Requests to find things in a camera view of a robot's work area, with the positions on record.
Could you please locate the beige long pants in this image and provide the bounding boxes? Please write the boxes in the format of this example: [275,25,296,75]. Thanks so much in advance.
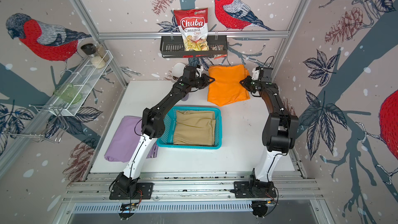
[173,111,216,147]

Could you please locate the purple long pants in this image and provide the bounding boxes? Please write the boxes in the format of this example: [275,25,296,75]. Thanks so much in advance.
[104,116,142,163]

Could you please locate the red Chuba chips bag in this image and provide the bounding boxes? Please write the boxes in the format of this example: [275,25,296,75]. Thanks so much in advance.
[174,8,209,51]

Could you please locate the teal plastic basket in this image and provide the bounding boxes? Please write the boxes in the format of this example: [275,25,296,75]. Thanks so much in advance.
[157,106,222,149]

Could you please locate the black wall shelf basket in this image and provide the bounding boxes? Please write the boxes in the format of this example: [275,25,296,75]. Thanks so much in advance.
[160,35,228,59]

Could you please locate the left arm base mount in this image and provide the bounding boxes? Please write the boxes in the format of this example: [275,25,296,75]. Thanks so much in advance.
[109,182,154,200]

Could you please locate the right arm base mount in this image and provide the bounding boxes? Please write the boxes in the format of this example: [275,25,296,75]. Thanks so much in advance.
[230,181,277,199]

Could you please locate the white wire wall shelf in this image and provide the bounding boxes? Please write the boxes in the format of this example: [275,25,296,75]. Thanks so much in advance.
[33,50,114,117]

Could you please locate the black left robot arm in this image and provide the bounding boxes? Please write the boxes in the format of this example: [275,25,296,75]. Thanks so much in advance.
[109,65,215,199]

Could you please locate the orange long pants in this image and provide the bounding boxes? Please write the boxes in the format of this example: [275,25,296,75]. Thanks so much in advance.
[207,64,250,107]

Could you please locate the white ceramic mug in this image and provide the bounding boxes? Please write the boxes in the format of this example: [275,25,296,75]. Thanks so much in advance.
[171,63,186,81]

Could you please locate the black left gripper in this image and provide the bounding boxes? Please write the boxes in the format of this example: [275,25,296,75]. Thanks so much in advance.
[189,74,215,89]

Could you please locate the wire hook rack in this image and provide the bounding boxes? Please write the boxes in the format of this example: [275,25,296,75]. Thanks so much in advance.
[1,105,70,144]

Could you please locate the green glass cup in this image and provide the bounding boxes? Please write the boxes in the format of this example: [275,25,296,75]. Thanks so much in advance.
[53,83,82,104]

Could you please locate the spice jar black lid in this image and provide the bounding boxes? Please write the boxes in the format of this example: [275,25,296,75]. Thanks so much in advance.
[81,44,106,69]

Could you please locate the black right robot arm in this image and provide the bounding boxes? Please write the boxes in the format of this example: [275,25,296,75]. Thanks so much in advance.
[240,66,299,190]

